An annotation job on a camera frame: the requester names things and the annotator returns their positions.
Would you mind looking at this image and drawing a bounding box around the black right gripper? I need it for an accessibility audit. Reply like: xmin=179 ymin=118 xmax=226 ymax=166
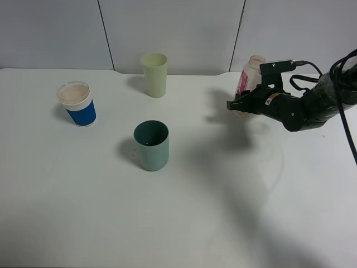
xmin=226 ymin=87 xmax=303 ymax=123

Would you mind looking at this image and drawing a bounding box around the teal green plastic cup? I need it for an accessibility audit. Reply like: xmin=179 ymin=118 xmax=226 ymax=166
xmin=133 ymin=120 xmax=169 ymax=171

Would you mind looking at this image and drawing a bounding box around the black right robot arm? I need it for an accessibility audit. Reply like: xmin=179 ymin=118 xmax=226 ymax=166
xmin=227 ymin=51 xmax=356 ymax=132

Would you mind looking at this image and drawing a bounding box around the black camera cable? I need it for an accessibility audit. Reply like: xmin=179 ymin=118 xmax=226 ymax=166
xmin=290 ymin=49 xmax=357 ymax=165

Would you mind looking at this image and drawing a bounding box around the plastic drink bottle pink label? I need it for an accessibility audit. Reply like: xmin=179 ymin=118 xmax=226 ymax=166
xmin=236 ymin=55 xmax=266 ymax=94

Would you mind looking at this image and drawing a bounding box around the clear cup with blue sleeve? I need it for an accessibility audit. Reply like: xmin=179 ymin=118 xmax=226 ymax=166
xmin=56 ymin=82 xmax=97 ymax=127

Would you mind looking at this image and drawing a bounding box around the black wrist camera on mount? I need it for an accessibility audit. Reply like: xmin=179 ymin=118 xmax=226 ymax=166
xmin=259 ymin=59 xmax=296 ymax=89

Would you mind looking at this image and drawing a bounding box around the pale yellow plastic cup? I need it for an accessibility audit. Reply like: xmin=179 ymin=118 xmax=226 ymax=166
xmin=141 ymin=53 xmax=168 ymax=98

